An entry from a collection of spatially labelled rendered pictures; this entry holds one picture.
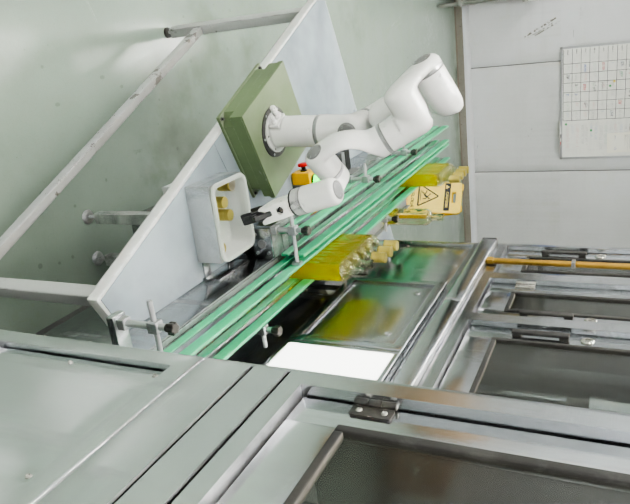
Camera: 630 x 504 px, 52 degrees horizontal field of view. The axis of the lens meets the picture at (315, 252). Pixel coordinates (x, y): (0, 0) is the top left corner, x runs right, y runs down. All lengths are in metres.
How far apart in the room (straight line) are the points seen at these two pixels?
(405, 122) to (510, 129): 6.14
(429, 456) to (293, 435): 0.18
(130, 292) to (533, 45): 6.46
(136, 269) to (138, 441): 0.82
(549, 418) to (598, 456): 0.07
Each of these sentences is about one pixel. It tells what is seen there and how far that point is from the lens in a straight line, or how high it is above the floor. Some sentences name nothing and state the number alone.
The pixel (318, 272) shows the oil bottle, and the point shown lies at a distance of 1.97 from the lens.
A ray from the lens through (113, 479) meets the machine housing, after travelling 0.84.
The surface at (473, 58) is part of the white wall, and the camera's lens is 7.75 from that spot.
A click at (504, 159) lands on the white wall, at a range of 7.85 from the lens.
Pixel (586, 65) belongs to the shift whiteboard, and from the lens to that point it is 7.59.
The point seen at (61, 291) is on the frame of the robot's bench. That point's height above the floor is 0.57.
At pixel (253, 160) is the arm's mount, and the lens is 1.97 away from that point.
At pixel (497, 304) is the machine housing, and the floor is 1.49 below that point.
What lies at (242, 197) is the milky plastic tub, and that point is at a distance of 1.89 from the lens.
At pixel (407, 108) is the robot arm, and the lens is 1.64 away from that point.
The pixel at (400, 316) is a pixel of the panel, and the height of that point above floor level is 1.25.
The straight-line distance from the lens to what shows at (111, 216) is 2.47.
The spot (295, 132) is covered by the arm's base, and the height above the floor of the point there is 0.94.
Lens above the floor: 1.85
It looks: 26 degrees down
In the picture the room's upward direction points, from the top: 93 degrees clockwise
